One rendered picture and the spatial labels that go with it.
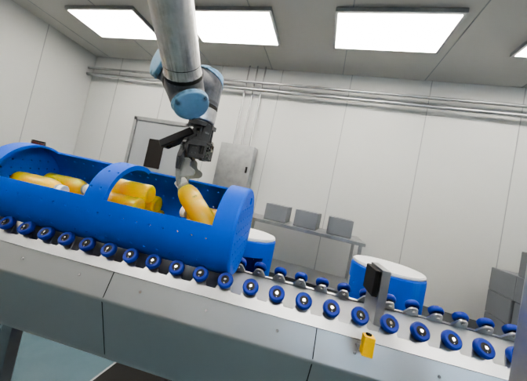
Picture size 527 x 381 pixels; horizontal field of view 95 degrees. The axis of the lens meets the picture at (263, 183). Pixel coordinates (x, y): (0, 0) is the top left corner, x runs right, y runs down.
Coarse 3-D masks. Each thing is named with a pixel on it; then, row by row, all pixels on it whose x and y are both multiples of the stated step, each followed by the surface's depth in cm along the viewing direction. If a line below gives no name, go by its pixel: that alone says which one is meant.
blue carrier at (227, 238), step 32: (0, 160) 78; (32, 160) 93; (64, 160) 99; (96, 160) 94; (0, 192) 76; (32, 192) 74; (64, 192) 73; (96, 192) 72; (160, 192) 97; (224, 192) 89; (64, 224) 75; (96, 224) 72; (128, 224) 70; (160, 224) 68; (192, 224) 67; (224, 224) 66; (192, 256) 69; (224, 256) 66
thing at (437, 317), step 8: (240, 264) 87; (248, 272) 89; (256, 272) 87; (280, 280) 87; (296, 280) 85; (312, 288) 85; (320, 288) 84; (344, 296) 84; (392, 304) 80; (400, 312) 82; (408, 312) 81; (416, 312) 80; (432, 320) 80; (440, 320) 79; (456, 320) 78; (464, 320) 77; (464, 328) 79; (472, 328) 79; (480, 328) 77; (488, 328) 76; (496, 336) 77; (504, 336) 77; (512, 336) 76
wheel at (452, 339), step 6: (444, 330) 62; (450, 330) 62; (444, 336) 61; (450, 336) 61; (456, 336) 61; (444, 342) 60; (450, 342) 60; (456, 342) 60; (450, 348) 60; (456, 348) 59
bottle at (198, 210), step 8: (184, 184) 76; (184, 192) 74; (192, 192) 74; (184, 200) 73; (192, 200) 73; (200, 200) 75; (184, 208) 74; (192, 208) 73; (200, 208) 73; (208, 208) 75; (192, 216) 73; (200, 216) 73; (208, 216) 73
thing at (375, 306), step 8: (368, 264) 77; (376, 264) 75; (368, 272) 75; (376, 272) 70; (384, 272) 69; (368, 280) 74; (376, 280) 69; (384, 280) 69; (368, 288) 73; (376, 288) 69; (384, 288) 68; (368, 296) 76; (376, 296) 69; (384, 296) 68; (368, 304) 74; (376, 304) 68; (384, 304) 68; (368, 312) 73; (376, 312) 68; (376, 320) 68
